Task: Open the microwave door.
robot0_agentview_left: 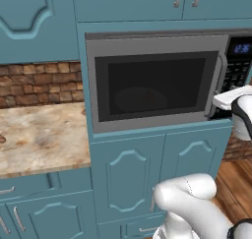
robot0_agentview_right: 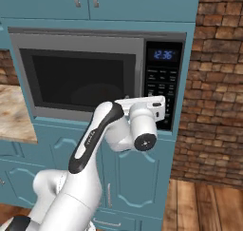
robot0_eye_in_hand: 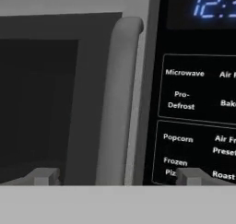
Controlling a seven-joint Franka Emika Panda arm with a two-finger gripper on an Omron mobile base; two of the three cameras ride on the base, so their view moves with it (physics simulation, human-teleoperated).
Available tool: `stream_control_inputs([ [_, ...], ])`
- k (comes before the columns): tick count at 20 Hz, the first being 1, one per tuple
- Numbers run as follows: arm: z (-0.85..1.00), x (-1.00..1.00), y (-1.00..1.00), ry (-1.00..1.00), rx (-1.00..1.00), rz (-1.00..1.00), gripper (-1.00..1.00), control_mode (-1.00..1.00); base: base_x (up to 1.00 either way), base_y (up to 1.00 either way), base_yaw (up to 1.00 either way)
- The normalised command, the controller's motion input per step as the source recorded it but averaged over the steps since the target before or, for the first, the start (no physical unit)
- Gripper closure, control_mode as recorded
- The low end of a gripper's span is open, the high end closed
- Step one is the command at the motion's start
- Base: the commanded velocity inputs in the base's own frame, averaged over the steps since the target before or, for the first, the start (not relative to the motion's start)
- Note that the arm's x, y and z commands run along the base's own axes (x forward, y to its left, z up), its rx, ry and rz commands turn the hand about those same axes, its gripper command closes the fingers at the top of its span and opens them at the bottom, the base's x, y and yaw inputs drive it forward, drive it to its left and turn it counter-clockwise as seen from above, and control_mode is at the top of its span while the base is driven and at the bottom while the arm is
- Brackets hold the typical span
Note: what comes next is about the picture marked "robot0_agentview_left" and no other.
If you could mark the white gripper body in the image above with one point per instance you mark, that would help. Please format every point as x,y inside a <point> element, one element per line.
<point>229,97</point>

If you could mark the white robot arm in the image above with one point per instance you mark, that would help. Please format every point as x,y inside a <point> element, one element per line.
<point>192,207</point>

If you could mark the grey black microwave oven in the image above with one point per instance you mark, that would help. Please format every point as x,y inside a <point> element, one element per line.
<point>239,69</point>

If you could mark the teal base cupboard door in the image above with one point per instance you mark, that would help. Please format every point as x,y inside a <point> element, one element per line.
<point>55,216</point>
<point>2,210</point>
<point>126,177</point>
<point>193,151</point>

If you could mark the grey microwave door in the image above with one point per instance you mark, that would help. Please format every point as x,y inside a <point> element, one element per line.
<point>154,46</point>

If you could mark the small teal drawer front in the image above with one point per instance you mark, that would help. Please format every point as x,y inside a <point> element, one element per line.
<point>131,228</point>

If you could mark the wide teal drawer front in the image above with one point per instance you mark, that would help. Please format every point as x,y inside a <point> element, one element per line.
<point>49,182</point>

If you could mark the large teal wall cupboard door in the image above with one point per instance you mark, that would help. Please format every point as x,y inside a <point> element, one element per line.
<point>36,23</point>

